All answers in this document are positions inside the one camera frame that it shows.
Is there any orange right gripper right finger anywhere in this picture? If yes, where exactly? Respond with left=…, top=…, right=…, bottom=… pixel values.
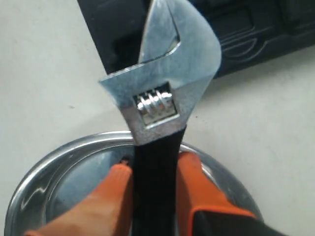
left=176, top=152, right=263, bottom=236

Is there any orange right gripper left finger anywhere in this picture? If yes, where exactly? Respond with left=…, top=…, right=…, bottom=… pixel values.
left=24, top=164, right=133, bottom=236

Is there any adjustable wrench black handle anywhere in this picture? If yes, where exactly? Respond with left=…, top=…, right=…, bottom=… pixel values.
left=100, top=0, right=221, bottom=236

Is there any black plastic tool case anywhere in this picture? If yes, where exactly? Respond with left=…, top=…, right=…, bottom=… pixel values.
left=78, top=0, right=315, bottom=76

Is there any round stainless steel tray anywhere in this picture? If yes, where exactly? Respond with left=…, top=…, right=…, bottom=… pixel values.
left=4, top=129, right=262, bottom=236

